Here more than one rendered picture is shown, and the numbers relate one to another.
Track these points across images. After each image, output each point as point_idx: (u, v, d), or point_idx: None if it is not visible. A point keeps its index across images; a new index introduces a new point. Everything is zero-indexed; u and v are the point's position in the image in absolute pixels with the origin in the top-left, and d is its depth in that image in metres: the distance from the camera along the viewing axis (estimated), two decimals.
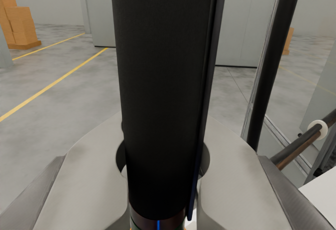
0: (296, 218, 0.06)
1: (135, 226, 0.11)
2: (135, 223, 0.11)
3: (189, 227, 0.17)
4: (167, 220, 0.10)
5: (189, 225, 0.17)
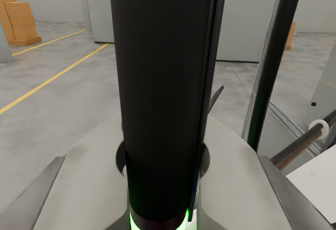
0: (296, 218, 0.06)
1: (135, 227, 0.11)
2: (135, 224, 0.11)
3: (189, 227, 0.17)
4: (167, 221, 0.10)
5: (189, 225, 0.17)
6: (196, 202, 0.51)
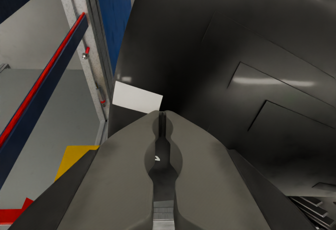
0: (267, 206, 0.07)
1: None
2: None
3: None
4: None
5: None
6: None
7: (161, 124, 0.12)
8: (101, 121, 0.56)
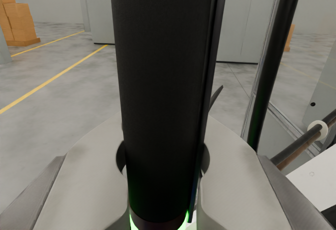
0: (296, 218, 0.06)
1: (135, 228, 0.11)
2: (135, 226, 0.11)
3: (189, 228, 0.17)
4: (167, 222, 0.10)
5: (189, 226, 0.17)
6: (195, 203, 0.50)
7: None
8: None
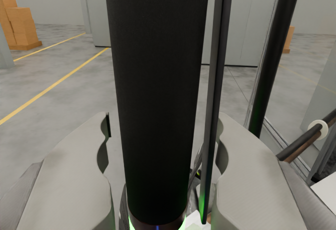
0: (317, 228, 0.06)
1: None
2: (134, 228, 0.11)
3: (189, 229, 0.17)
4: (166, 225, 0.10)
5: (189, 227, 0.17)
6: None
7: (109, 124, 0.11)
8: None
